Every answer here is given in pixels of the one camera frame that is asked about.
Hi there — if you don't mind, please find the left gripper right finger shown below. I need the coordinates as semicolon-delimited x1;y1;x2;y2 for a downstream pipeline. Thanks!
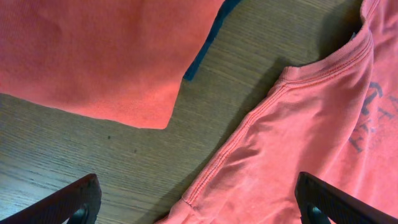
295;172;397;224

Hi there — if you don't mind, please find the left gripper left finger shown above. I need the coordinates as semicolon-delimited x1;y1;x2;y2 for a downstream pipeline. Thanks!
1;174;101;224

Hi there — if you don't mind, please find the salmon red t-shirt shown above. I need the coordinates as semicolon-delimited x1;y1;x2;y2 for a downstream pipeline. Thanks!
164;0;397;223

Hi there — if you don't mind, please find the folded red soccer shirt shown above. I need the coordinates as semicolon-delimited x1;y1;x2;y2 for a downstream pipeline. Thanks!
1;0;222;129

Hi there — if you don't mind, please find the folded navy blue garment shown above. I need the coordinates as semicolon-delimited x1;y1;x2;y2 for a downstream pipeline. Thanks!
183;0;241;81

